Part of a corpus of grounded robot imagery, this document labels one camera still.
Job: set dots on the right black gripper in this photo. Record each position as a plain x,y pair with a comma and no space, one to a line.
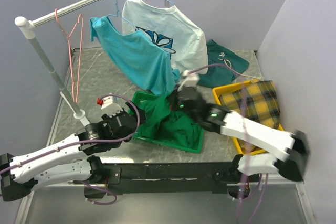
172,100

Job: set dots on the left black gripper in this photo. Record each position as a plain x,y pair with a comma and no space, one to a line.
108,119

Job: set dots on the green t shirt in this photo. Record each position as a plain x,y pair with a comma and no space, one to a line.
173,124

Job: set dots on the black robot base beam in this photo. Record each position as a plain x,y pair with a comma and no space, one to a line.
132,178

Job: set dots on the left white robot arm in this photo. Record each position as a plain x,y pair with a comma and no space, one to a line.
72,159

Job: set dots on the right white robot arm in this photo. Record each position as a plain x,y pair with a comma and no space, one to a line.
286,153

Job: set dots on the turquoise t shirt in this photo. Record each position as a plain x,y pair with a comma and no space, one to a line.
142,61

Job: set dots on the white flower print t shirt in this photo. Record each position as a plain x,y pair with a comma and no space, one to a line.
170,30

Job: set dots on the green plastic tray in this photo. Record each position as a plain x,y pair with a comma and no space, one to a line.
168,129

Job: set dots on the dark teal shorts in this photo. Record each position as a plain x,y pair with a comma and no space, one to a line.
221,75

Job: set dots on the yellow plaid cloth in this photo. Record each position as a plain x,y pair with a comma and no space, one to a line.
254,100

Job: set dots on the yellow plastic tray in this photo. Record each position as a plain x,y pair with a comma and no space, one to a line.
246,111

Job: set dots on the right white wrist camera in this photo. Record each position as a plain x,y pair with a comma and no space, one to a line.
187,79

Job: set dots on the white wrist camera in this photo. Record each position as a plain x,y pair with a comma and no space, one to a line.
109,105
187,79

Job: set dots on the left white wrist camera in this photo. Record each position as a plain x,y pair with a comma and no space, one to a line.
109,105

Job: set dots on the blue wire hanger left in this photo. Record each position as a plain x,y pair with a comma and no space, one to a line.
118,14

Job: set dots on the pink wire hanger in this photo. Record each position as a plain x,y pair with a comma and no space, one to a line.
71,51

